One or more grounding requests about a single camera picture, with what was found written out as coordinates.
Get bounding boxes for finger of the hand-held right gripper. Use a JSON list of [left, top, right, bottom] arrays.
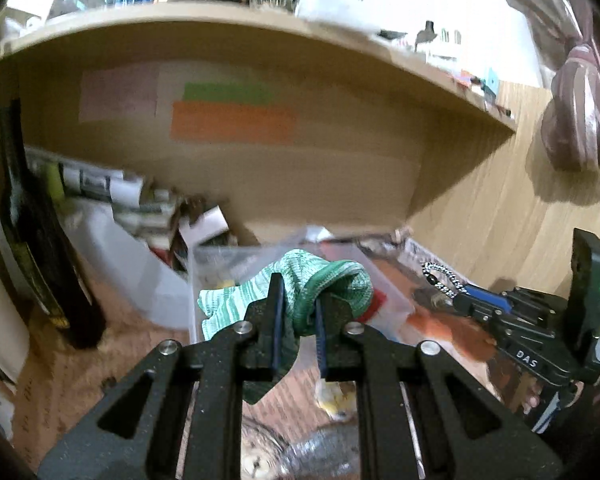
[[452, 284, 512, 325]]

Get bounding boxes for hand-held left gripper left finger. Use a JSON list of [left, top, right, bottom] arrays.
[[37, 273, 286, 480]]

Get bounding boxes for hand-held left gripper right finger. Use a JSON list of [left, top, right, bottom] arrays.
[[314, 292, 567, 480]]

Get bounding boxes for green white knitted cloth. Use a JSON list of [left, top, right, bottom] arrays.
[[197, 249, 375, 406]]

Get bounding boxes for clear plastic storage box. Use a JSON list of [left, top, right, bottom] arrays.
[[186, 236, 417, 361]]

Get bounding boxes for person's right hand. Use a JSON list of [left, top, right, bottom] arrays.
[[510, 377, 543, 417]]

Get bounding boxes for yellow white small toy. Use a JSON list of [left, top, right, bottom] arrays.
[[314, 381, 357, 421]]

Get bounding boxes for clear glass bowl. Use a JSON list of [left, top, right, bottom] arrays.
[[241, 415, 363, 480]]

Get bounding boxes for white plastic bag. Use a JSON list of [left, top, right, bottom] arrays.
[[62, 200, 191, 333]]

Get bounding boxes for orange paper sheet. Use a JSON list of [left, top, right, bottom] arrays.
[[171, 101, 298, 145]]

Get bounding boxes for pile of small cartons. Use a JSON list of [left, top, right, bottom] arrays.
[[26, 146, 231, 266]]

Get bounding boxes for green paper strip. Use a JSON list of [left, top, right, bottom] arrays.
[[183, 83, 275, 104]]

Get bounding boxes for dark glass bottle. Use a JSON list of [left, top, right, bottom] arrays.
[[0, 99, 107, 350]]

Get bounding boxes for pale pink paper sheet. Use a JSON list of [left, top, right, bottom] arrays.
[[79, 64, 161, 123]]

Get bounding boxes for wooden shelf board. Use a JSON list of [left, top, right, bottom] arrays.
[[0, 1, 520, 135]]

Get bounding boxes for black white braided cord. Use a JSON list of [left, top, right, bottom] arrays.
[[422, 261, 473, 297]]

